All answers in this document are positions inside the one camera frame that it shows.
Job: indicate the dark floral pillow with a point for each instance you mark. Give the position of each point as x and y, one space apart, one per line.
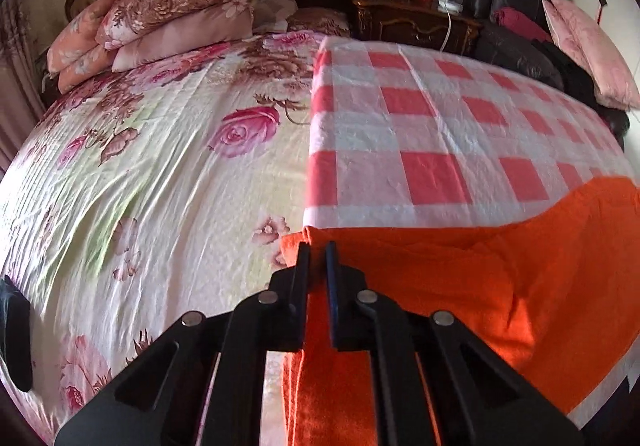
320 20

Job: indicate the black object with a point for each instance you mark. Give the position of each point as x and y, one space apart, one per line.
15 336

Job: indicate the white charger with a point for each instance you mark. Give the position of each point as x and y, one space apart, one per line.
449 0

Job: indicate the red cloth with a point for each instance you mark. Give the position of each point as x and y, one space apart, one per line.
520 23

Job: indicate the carved wooden nightstand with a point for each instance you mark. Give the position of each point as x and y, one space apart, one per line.
400 25

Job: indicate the floral bed sheet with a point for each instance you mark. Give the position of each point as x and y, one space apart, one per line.
175 175

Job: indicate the pink checked cloth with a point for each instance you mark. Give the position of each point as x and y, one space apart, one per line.
425 135

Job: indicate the pale grey pillow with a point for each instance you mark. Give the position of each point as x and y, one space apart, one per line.
272 13

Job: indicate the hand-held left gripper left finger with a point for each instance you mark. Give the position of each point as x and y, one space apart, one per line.
300 286

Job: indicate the black cloth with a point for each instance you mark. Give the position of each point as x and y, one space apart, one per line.
565 70

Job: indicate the pink cushion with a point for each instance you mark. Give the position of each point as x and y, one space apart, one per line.
590 45

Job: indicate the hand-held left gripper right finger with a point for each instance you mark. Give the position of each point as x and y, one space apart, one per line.
332 286

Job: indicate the pink floral pillow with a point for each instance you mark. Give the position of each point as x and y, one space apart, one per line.
75 45

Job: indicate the orange towel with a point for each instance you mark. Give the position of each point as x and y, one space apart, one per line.
450 286

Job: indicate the brown curtain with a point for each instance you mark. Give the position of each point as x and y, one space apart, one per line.
15 75

